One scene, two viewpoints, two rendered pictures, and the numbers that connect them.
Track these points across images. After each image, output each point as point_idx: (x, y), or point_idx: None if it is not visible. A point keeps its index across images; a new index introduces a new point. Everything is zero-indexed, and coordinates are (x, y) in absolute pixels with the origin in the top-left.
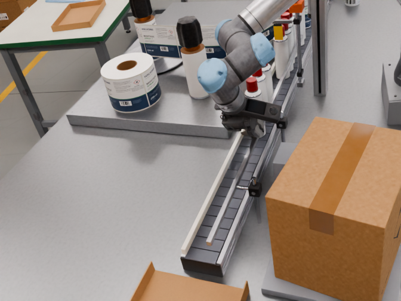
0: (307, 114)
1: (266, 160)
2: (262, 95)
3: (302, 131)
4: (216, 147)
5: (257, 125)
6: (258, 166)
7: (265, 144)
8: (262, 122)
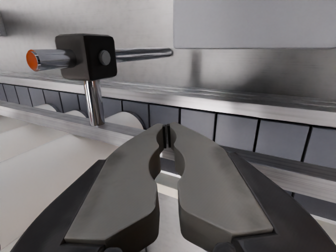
0: (47, 33)
1: (213, 93)
2: (3, 151)
3: (90, 28)
4: (168, 202)
5: (188, 200)
6: (270, 112)
7: (161, 105)
8: (122, 147)
